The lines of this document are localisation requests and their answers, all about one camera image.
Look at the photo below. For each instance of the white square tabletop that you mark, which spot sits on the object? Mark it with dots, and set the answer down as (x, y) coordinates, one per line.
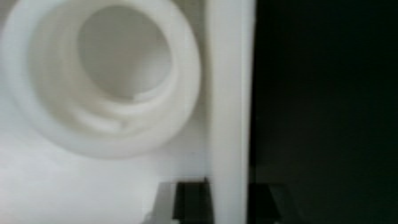
(125, 108)

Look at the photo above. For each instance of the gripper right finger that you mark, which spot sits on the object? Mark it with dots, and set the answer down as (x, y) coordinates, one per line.
(272, 206)

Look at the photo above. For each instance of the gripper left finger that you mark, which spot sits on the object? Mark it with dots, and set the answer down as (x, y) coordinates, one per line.
(192, 203)

